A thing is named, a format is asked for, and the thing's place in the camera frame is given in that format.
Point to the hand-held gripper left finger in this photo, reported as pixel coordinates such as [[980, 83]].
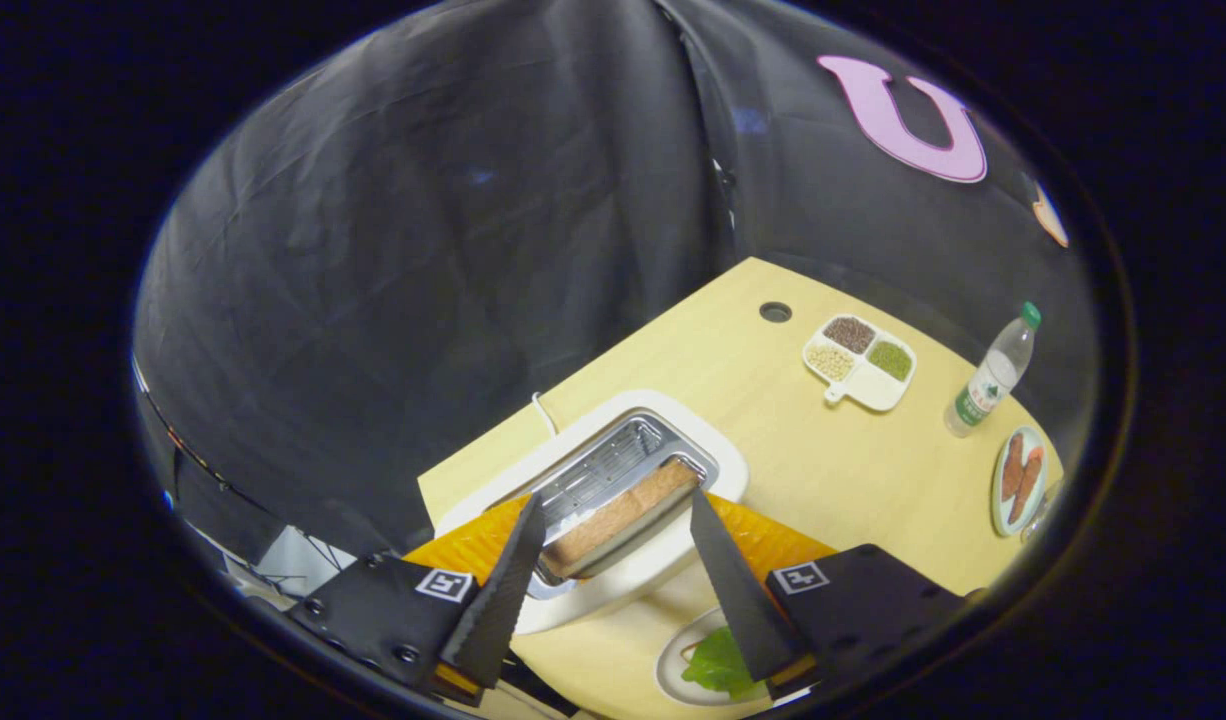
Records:
[[493, 620]]

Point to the white divided bean dish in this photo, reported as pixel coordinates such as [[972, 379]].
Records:
[[873, 390]]

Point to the pale green oval plate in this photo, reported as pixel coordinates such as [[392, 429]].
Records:
[[997, 500]]

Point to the green lettuce leaf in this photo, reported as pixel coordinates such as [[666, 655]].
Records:
[[718, 665]]

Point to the black backdrop cloth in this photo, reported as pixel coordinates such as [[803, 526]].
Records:
[[423, 250]]

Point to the round beige plate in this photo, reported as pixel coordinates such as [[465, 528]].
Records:
[[673, 680]]

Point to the plain bread slice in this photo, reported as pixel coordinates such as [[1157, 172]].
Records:
[[613, 520]]

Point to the brown meat piece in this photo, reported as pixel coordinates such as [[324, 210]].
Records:
[[1028, 485], [1013, 465]]

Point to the white toaster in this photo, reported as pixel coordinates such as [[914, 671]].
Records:
[[613, 592]]

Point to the clear plastic water bottle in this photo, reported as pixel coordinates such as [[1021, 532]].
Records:
[[993, 375]]

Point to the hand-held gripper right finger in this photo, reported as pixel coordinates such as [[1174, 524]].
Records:
[[743, 600]]

